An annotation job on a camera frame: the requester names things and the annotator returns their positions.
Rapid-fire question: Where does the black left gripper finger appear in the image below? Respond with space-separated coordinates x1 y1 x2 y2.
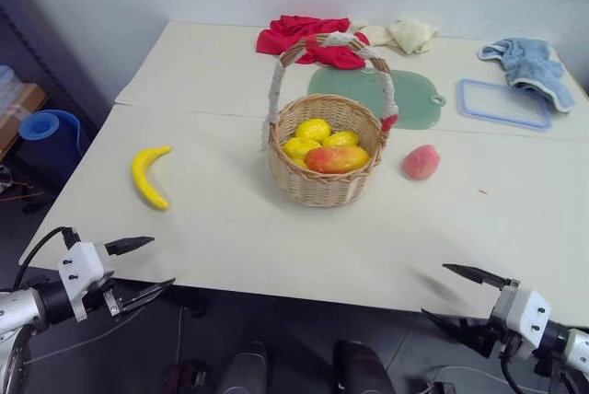
104 236 156 258
117 277 178 319

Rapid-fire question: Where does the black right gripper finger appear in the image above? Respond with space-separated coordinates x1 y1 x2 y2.
420 308 490 359
442 262 522 293

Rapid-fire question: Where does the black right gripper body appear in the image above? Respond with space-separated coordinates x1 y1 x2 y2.
480 317 530 362

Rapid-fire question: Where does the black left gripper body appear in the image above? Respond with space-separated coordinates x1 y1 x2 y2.
81 278 139 318

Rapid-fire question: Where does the yellow banana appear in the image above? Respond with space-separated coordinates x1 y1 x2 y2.
131 145 174 212

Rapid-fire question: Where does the dark red floor object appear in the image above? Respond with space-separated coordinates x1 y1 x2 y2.
164 360 209 394

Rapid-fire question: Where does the dark rounded shape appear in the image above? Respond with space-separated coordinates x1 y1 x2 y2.
331 339 398 394

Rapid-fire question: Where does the grey rounded shape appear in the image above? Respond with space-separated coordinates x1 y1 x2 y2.
219 340 273 394

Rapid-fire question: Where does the pink red peach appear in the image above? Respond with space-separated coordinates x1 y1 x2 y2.
401 144 442 181

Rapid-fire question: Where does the blue rolled mat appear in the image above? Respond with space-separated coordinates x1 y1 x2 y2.
18 109 83 170

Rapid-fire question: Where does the clear lid with blue rim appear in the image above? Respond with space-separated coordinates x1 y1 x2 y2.
456 77 554 133

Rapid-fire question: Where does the brown cardboard box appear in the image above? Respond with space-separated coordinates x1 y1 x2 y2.
0 82 50 161

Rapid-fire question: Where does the red yellow mango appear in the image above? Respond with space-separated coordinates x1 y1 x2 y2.
304 145 371 175

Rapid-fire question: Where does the green cutting mat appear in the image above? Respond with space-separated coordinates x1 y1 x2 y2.
306 66 448 132

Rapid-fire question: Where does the yellow lemon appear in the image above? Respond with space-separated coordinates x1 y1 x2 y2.
294 118 333 142
281 136 323 161
321 130 362 149

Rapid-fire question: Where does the clear plastic container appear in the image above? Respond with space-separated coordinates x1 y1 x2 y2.
0 64 23 106

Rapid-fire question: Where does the light blue towel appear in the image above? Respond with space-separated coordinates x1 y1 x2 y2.
478 37 577 115

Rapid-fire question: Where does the cream cloth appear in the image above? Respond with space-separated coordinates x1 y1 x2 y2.
351 17 441 56

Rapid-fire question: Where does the red cloth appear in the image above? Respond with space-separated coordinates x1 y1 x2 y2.
255 15 372 71

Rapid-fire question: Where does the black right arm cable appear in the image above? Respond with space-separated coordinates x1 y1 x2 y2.
498 342 556 394

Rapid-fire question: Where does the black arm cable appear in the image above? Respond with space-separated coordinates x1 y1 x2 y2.
498 342 556 394
12 226 77 290

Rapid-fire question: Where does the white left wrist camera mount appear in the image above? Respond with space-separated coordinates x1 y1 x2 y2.
56 241 117 323

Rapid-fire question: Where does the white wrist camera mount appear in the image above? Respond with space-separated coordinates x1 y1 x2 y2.
489 284 553 336
56 241 117 323

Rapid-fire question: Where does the white floor cable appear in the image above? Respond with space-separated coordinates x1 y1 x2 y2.
26 305 186 364

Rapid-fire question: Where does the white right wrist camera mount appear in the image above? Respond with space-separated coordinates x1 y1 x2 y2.
489 284 553 336

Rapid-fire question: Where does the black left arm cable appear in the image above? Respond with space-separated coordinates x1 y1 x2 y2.
12 226 77 290

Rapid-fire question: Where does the wicker basket with handle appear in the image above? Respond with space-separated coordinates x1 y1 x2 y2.
259 32 399 207

